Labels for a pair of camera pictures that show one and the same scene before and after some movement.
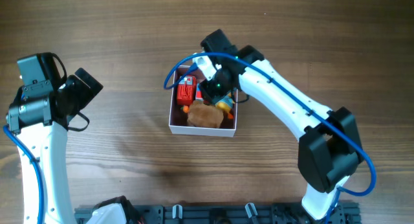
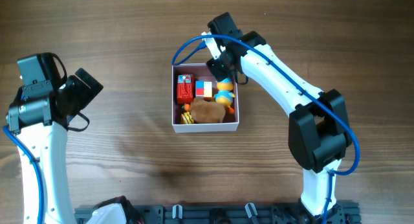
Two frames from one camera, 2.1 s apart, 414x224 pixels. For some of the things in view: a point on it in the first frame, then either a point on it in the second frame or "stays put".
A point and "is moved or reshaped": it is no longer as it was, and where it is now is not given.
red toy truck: [186, 90] stays put
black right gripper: [208, 94] to [211, 65]
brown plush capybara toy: [202, 115] is moved or reshaped
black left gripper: [87, 93] stays put
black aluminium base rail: [232, 213] stays put
